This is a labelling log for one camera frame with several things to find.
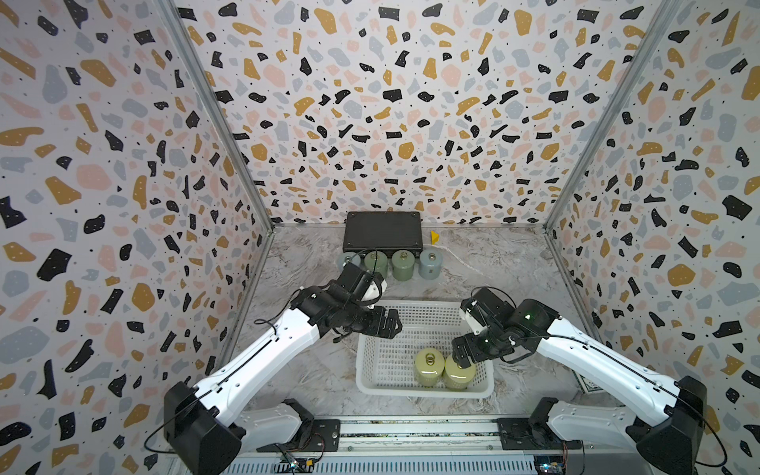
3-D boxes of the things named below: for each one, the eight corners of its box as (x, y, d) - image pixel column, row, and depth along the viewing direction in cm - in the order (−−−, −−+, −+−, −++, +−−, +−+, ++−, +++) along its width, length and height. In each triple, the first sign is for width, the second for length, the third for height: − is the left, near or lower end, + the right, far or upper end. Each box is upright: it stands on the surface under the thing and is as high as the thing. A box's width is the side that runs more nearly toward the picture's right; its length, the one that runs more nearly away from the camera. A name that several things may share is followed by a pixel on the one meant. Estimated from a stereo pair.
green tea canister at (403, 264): (391, 281, 107) (391, 264, 100) (391, 267, 112) (391, 249, 104) (414, 281, 108) (415, 264, 100) (413, 267, 112) (414, 249, 104)
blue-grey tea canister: (419, 281, 107) (421, 264, 100) (418, 266, 112) (420, 249, 104) (440, 281, 108) (443, 264, 100) (438, 266, 112) (441, 249, 104)
